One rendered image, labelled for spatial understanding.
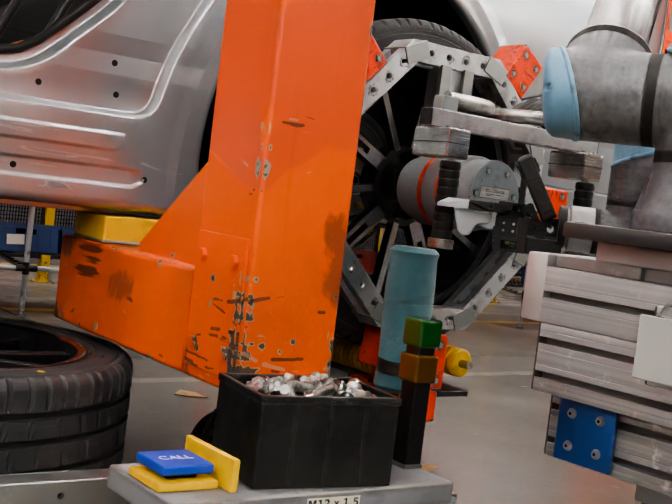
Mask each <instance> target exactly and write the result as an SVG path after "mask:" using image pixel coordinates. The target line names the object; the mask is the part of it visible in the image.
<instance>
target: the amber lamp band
mask: <svg viewBox="0 0 672 504"><path fill-rule="evenodd" d="M437 364H438V357H437V356H421V355H416V354H412V353H409V352H406V351H404V352H402V353H401V359H400V367H399V375H398V377H399V378H400V379H402V380H405V381H408V382H411V383H414V384H433V383H435V380H436V372H437Z"/></svg>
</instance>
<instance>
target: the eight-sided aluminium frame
mask: <svg viewBox="0 0 672 504"><path fill-rule="evenodd" d="M382 54H383V55H384V57H385V59H386V61H387V64H386V65H385V66H384V67H383V68H381V69H380V70H379V71H378V72H377V73H376V74H375V75H374V76H373V77H372V78H371V79H370V80H368V81H367V82H366V83H365V91H364V99H363V107H362V114H364V113H365V112H366V111H367V110H368V109H369V108H370V107H371V106H372V105H373V104H374V103H375V102H376V101H377V100H378V99H380V98H381V97H382V96H383V95H384V94H385V93H386V92H387V91H388V90H389V89H390V88H391V87H392V86H393V85H394V84H395V83H397V82H398V81H399V80H400V79H401V78H402V77H403V76H404V75H405V74H406V73H407V72H408V71H409V70H410V69H411V68H413V67H414V66H416V67H421V68H425V69H432V68H433V67H437V68H439V67H441V65H447V66H451V67H452V70H455V71H459V72H463V70H468V71H473V72H474V79H473V83H474V85H475V87H476V89H477V91H478V93H479V95H480V96H481V98H483V99H486V100H489V101H491V102H492V103H493V104H494V105H495V108H501V109H512V108H513V107H514V106H516V105H517V104H519V103H522V102H521V100H520V98H519V96H518V94H517V92H516V90H515V88H514V87H513V85H512V84H511V82H510V81H509V79H508V78H507V77H506V75H507V73H508V71H507V70H506V69H505V68H504V66H503V64H502V62H501V60H499V59H495V58H493V57H492V56H483V55H479V54H475V53H471V52H467V51H463V50H459V49H455V48H451V47H447V46H442V45H438V44H434V43H430V42H428V41H427V40H423V41H422V40H418V39H405V40H394V41H393V42H392V43H391V44H390V45H389V46H388V47H385V48H384V51H382ZM503 141H504V143H505V145H506V147H507V149H508V151H509V156H510V157H509V165H508V166H509V167H510V168H511V169H512V171H513V172H514V174H515V177H516V180H517V184H518V202H517V203H521V204H529V203H532V204H533V205H534V207H535V204H534V202H533V199H532V197H531V195H530V192H529V190H528V187H527V185H526V183H525V180H524V178H523V179H522V178H521V176H520V175H519V174H518V171H517V166H516V165H517V164H518V163H517V161H518V159H519V158H520V157H522V156H525V155H527V154H531V155H532V156H533V158H534V157H535V158H536V161H537V162H538V163H539V168H540V172H539V173H540V176H541V175H542V167H543V164H545V162H544V152H545V149H544V148H542V147H537V146H533V145H528V144H522V143H517V142H511V141H506V140H503ZM535 210H536V212H537V209H536V207H535ZM528 258H529V254H522V253H514V252H506V251H498V250H493V251H492V252H491V253H490V254H489V255H488V256H487V257H486V258H485V259H484V260H483V262H482V263H481V264H480V265H479V266H478V267H477V268H476V269H475V270H474V271H473V272H472V274H471V275H470V276H469V277H468V278H467V279H466V280H465V281H464V282H463V283H462V284H461V286H460V287H459V288H458V289H457V290H456V291H455V292H454V293H453V294H452V295H451V297H450V298H449V299H448V300H447V301H446V302H445V303H444V304H443V305H433V310H432V316H431V318H432V319H436V320H440V321H442V323H443V326H442V329H449V330H454V331H457V330H466V329H467V327H468V326H469V325H470V324H471V323H473V322H475V319H476V317H477V316H478V315H479V314H480V313H481V312H482V311H483V310H484V308H485V307H486V306H487V305H488V304H489V303H490V302H491V301H492V299H493V298H494V297H495V296H496V295H497V294H498V293H499V292H500V290H501V289H502V288H503V287H504V286H505V285H506V284H507V283H508V281H509V280H510V279H511V278H512V277H513V276H514V275H515V274H516V272H517V271H518V270H519V269H520V268H521V267H524V265H525V263H526V261H527V260H528ZM340 293H341V294H342V296H343V297H344V299H345V300H346V302H347V303H348V305H349V306H350V308H351V312H352V313H354V314H355V316H356V317H357V319H358V320H359V322H362V323H365V324H369V325H373V326H376V327H381V322H382V311H383V298H382V297H381V295H380V294H379V292H378V290H377V289H376V287H375V286H374V284H373V282H372V281H371V279H370V278H369V276H368V274H367V273H366V271H365V270H364V268H363V267H362V265H361V263H360V262H359V260H358V259H357V257H356V255H355V254H354V252H353V251H352V249H351V248H350V246H349V244H348V243H347V241H346V244H345V253H344V261H343V269H342V277H341V285H340Z"/></svg>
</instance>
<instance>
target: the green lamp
mask: <svg viewBox="0 0 672 504"><path fill-rule="evenodd" d="M442 326H443V323H442V321H440V320H436V319H432V318H428V317H418V316H408V317H406V320H405V328H404V336H403V343H404V344H407V345H410V346H413V347H417V348H429V349H437V348H439V347H440V341H441V334H442Z"/></svg>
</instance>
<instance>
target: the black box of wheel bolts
mask: <svg viewBox="0 0 672 504"><path fill-rule="evenodd" d="M218 379H219V380H220V382H219V391H218V399H217V408H216V416H215V425H214V433H213V441H212V446H214V447H216V448H218V449H220V450H222V451H224V452H226V453H228V454H230V455H231V456H233V457H235V458H237V459H239V460H240V469H239V477H238V479H239V480H240V481H242V482H243V483H244V484H246V485H247V486H248V487H250V488H251V489H282V488H323V487H364V486H389V484H390V476H391V468H392V460H393V453H394V445H395V437H396V429H397V421H398V413H399V406H401V404H402V399H401V398H399V397H396V396H394V395H392V394H389V393H387V392H385V391H382V390H380V389H378V388H375V387H373V386H371V385H368V384H366V383H364V382H362V381H360V380H359V379H357V378H352V377H347V376H328V375H327V374H325V373H324V374H320V373H319V372H313V373H312V374H311V375H292V374H290V373H288V372H287V373H285V375H284V374H252V373H221V372H220V373H219V376H218Z"/></svg>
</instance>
